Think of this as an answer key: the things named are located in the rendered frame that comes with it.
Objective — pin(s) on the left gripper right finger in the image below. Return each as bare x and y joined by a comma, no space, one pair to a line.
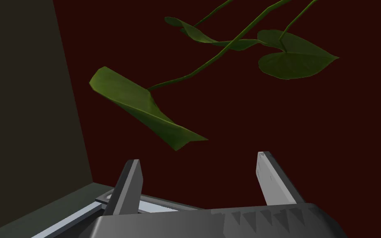
273,185

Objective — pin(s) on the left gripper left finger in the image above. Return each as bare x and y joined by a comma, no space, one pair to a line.
127,191

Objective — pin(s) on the green leafy plant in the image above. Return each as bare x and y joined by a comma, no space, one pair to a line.
137,102

